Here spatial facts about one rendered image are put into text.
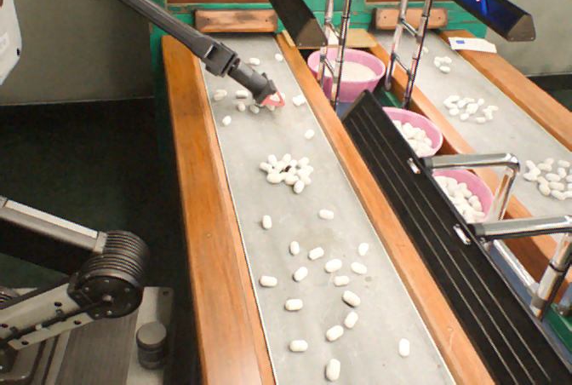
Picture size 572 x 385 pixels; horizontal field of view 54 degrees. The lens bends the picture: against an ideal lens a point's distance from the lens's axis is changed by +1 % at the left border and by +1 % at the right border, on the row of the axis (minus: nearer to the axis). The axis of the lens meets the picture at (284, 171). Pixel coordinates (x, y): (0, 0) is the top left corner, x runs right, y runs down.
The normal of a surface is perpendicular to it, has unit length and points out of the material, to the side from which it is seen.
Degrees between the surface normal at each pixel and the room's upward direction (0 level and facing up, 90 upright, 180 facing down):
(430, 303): 0
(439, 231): 58
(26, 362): 0
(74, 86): 90
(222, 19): 67
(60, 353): 0
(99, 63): 90
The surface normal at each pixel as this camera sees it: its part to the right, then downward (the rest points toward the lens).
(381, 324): 0.07, -0.81
